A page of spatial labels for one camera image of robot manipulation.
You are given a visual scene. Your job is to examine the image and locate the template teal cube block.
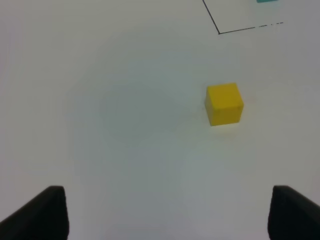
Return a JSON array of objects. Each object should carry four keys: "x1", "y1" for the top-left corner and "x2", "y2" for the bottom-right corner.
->
[{"x1": 256, "y1": 0, "x2": 277, "y2": 3}]

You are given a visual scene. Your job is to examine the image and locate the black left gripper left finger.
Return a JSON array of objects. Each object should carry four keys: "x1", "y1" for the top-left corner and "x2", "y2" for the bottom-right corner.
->
[{"x1": 0, "y1": 185, "x2": 70, "y2": 240}]

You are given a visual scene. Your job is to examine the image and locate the yellow cube block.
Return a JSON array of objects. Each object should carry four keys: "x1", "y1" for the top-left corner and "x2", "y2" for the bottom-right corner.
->
[{"x1": 204, "y1": 83, "x2": 244, "y2": 127}]

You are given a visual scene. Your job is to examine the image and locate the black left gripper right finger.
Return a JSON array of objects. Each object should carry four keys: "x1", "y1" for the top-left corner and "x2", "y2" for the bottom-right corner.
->
[{"x1": 267, "y1": 185, "x2": 320, "y2": 240}]

